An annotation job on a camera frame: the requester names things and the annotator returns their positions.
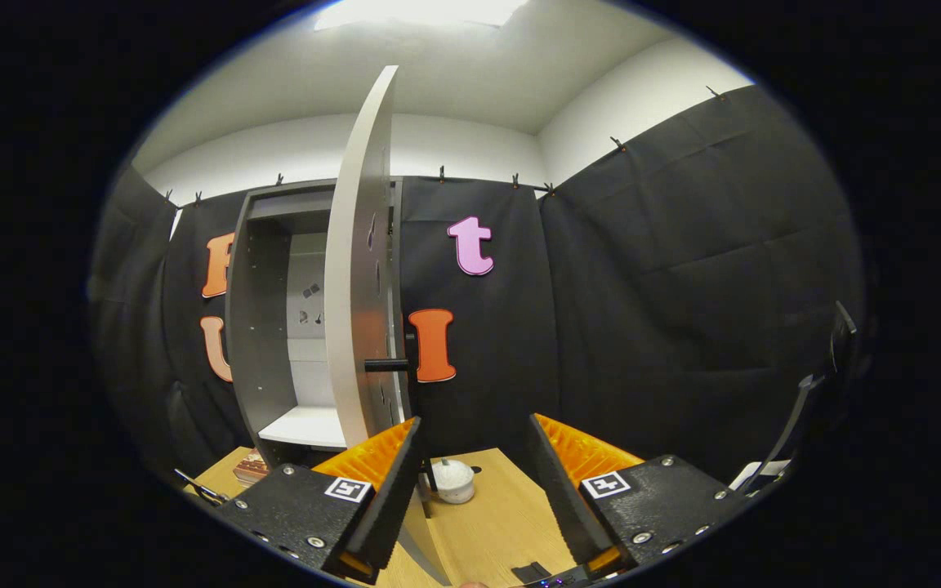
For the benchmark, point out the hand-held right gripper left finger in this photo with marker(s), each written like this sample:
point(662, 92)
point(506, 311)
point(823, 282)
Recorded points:
point(389, 506)

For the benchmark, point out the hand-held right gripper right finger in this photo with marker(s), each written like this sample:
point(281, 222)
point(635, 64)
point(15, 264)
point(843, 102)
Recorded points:
point(568, 506)

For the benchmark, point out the grey cabinet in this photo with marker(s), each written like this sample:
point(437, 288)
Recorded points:
point(258, 327)

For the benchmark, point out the white cabinet door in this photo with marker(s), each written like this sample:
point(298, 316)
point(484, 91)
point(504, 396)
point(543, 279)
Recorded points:
point(348, 286)

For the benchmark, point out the stack of brown books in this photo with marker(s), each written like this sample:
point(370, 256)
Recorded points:
point(251, 468)

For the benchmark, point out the thin dark rod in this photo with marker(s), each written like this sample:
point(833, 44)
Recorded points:
point(201, 490)

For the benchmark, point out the white paper sheet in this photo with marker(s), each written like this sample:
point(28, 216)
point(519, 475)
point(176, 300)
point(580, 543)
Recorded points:
point(764, 469)

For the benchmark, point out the black backdrop cloth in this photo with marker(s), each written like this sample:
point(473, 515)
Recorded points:
point(642, 286)

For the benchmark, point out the large ceiling light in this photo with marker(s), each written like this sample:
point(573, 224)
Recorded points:
point(421, 12)

